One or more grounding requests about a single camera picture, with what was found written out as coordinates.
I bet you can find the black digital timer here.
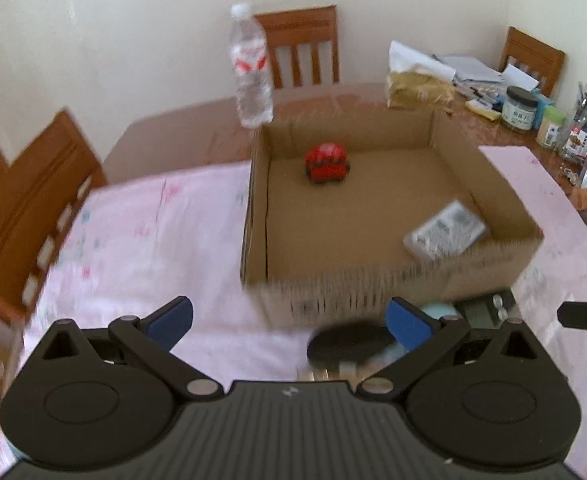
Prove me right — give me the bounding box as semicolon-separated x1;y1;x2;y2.
454;289;517;328

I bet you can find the black oval case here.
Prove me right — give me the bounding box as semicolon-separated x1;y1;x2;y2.
307;321;395;368

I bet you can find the light blue round case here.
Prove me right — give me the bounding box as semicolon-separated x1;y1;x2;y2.
374;301;461;366

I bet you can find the pink floral tablecloth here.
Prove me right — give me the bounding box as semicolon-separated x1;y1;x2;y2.
21;146;587;479

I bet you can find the brown cardboard box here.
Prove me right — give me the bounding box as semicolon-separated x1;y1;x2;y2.
240;108;543;328

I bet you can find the clear pen holder with pens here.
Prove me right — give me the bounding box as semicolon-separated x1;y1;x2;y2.
558;81;587;166

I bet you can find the wooden chair at left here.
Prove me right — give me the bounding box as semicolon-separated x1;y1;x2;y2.
0;108;107;325

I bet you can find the red toy car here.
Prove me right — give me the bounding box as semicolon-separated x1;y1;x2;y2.
304;143;351;184

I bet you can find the green-lidded spice jar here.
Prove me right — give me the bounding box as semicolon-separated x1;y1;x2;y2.
536;106;566;151

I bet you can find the dark-lidded glass jar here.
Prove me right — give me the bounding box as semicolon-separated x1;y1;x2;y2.
501;86;539;132

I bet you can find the yellow sticky note pad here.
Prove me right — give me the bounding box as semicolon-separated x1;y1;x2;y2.
465;99;502;122

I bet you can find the gold tissue pack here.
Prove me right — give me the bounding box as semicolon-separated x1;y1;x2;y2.
386;40;456;112

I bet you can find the wooden chair at right corner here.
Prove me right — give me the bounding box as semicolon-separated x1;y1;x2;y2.
499;26;566;98

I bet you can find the stack of white papers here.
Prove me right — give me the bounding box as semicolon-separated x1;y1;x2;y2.
435;54;540;91

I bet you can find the clear plastic water bottle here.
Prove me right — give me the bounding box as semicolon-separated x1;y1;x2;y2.
228;3;274;129

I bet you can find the wooden chair at far side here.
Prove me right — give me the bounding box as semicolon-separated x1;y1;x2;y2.
253;4;341;91

